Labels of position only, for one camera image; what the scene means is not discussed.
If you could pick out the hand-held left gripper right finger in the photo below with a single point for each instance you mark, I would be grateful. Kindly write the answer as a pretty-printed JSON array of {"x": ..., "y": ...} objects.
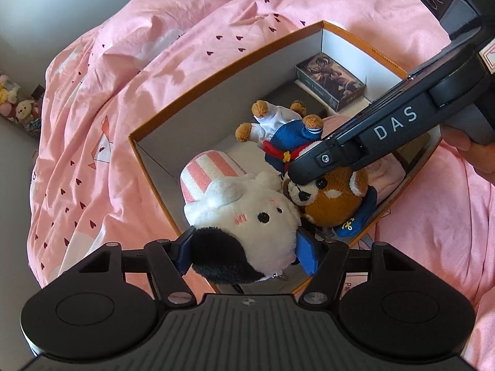
[{"x": 307, "y": 257}]

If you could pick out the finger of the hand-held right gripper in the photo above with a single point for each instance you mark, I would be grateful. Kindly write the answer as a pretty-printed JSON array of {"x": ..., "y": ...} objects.
[
  {"x": 371, "y": 114},
  {"x": 321, "y": 162}
]

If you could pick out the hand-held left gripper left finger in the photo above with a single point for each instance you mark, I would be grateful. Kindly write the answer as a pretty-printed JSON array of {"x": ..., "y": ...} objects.
[{"x": 185, "y": 253}]

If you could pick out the pink key case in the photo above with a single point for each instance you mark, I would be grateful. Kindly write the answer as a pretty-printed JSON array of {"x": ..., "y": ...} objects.
[{"x": 333, "y": 122}]

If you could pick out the red panda plush sailor outfit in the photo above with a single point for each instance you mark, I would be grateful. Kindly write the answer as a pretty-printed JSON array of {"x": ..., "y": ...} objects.
[{"x": 332, "y": 201}]

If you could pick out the pink fabric pouch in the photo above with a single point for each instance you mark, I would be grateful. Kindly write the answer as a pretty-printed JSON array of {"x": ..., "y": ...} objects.
[{"x": 386, "y": 177}]

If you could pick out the white plush toy striped hat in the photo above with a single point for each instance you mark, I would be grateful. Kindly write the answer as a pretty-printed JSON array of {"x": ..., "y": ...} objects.
[{"x": 247, "y": 205}]

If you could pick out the orange cardboard box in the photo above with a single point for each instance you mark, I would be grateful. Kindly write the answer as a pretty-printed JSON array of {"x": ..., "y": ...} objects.
[{"x": 154, "y": 150}]

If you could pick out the person's right hand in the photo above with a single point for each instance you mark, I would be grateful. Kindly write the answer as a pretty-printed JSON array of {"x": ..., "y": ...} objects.
[{"x": 483, "y": 158}]

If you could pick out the dark illustrated card box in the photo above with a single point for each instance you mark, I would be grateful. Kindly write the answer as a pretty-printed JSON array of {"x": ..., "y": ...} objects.
[{"x": 328, "y": 81}]

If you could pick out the pink printed blanket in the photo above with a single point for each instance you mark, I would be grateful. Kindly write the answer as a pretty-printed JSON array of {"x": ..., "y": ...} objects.
[{"x": 96, "y": 162}]

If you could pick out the heap of small plush toys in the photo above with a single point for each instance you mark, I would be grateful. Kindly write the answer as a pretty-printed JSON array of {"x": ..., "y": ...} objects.
[{"x": 23, "y": 110}]

